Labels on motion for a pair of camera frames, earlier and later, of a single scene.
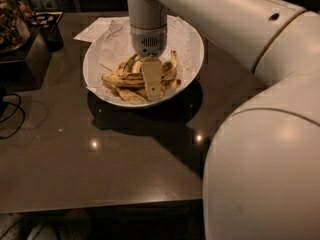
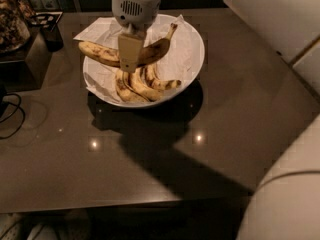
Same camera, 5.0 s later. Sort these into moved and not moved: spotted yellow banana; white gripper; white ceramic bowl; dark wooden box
Moved: white gripper; spotted yellow banana
Not moved: white ceramic bowl; dark wooden box
